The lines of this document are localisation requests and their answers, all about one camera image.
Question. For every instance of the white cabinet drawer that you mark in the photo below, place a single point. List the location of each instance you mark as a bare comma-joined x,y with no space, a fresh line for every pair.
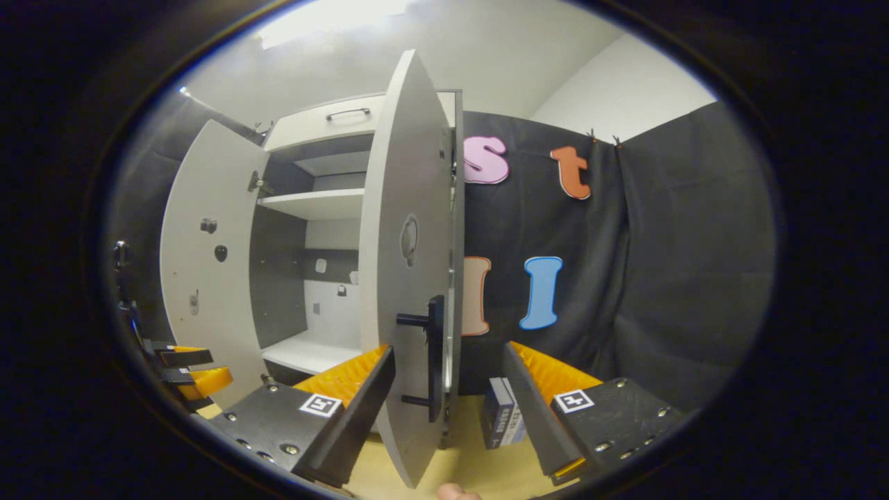
305,128

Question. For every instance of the white cabinet door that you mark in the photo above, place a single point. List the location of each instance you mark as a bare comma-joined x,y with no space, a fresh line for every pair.
403,153
208,173

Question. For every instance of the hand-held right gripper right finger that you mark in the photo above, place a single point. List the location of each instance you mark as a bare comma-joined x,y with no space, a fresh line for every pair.
531,417

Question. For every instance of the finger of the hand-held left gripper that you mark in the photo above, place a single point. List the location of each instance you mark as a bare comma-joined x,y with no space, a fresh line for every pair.
208,382
187,357

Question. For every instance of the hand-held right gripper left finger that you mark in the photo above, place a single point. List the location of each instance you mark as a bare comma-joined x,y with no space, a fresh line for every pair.
361,417

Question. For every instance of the metal door hinge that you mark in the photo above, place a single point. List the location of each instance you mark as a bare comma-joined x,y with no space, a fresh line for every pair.
258,182

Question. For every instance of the grey book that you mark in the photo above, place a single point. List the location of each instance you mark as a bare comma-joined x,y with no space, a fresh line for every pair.
517,420

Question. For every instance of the white and grey cabinet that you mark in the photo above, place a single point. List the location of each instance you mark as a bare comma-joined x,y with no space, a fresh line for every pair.
278,278

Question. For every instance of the white cabinet shelf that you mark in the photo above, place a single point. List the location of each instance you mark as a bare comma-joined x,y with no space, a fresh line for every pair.
312,203

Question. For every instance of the dark blue book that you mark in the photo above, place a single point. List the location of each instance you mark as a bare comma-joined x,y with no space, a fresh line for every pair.
493,417

